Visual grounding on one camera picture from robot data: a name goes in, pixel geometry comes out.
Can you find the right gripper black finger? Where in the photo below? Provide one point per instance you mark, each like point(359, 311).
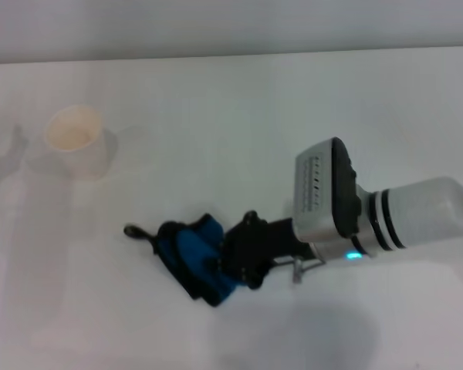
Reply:
point(214, 266)
point(259, 276)

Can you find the blue rag with black edging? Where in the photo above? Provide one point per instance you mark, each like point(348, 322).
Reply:
point(193, 246)

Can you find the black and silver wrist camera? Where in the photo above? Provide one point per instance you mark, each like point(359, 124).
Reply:
point(316, 192)

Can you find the cream paper cup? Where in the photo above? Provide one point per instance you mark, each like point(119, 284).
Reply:
point(79, 142)

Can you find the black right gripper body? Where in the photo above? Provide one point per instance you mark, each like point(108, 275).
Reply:
point(266, 243)

